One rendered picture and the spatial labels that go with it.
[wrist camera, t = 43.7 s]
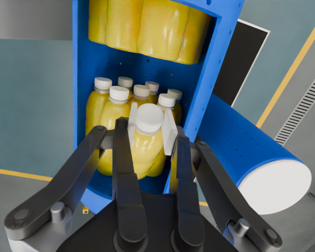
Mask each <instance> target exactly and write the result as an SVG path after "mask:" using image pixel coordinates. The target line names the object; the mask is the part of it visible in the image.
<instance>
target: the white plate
mask: <svg viewBox="0 0 315 252"><path fill-rule="evenodd" d="M311 180H312V175H311V172H310V170H309V169H308V168H307V166H305V165H304V164H303V163H301V162H299V161H296V160H291V159H281V160H275V161H271V162H268V163H265V164H263V165H261V166H259V167H257V168H255V169H254V170H252V171H251V172H250V173H249V174H247V175H246V176H245V177H244V179H243V180H242V181H241V182H240V184H239V186H238V189H239V191H240V192H241V194H242V195H243V197H244V198H245V199H246V201H247V202H248V204H249V205H250V206H251V207H252V208H253V209H254V210H255V211H256V212H257V213H258V214H259V215H266V214H272V213H276V212H279V211H282V210H284V209H286V208H288V207H290V206H292V205H293V204H295V203H296V202H297V201H299V200H300V199H301V198H302V197H303V196H304V195H305V194H306V192H307V191H308V189H309V187H310V184H311Z"/></svg>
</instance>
